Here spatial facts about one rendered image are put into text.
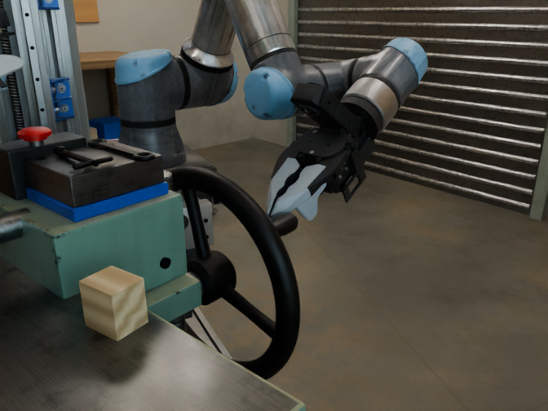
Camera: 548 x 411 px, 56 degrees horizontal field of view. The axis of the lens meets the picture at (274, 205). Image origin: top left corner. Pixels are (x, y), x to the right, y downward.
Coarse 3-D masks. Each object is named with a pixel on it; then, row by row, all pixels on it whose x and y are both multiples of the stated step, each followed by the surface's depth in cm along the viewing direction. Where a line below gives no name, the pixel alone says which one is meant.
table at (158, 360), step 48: (0, 288) 45; (192, 288) 52; (0, 336) 39; (48, 336) 39; (96, 336) 39; (144, 336) 39; (0, 384) 34; (48, 384) 34; (96, 384) 34; (144, 384) 34; (192, 384) 34; (240, 384) 34
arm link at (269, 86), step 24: (240, 0) 74; (264, 0) 74; (240, 24) 75; (264, 24) 74; (264, 48) 74; (288, 48) 74; (264, 72) 72; (288, 72) 73; (312, 72) 76; (264, 96) 72; (288, 96) 72
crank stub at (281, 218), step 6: (276, 216) 61; (282, 216) 60; (288, 216) 60; (294, 216) 61; (276, 222) 59; (282, 222) 60; (288, 222) 60; (294, 222) 61; (276, 228) 59; (282, 228) 59; (288, 228) 60; (294, 228) 61; (282, 234) 60
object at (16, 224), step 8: (24, 208) 46; (0, 216) 44; (8, 216) 45; (16, 216) 45; (0, 224) 44; (8, 224) 44; (16, 224) 45; (0, 232) 44; (8, 232) 44; (16, 232) 45; (0, 240) 44; (8, 240) 45
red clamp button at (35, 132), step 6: (36, 126) 49; (42, 126) 49; (18, 132) 48; (24, 132) 47; (30, 132) 47; (36, 132) 48; (42, 132) 48; (48, 132) 48; (24, 138) 47; (30, 138) 47; (36, 138) 48; (42, 138) 48
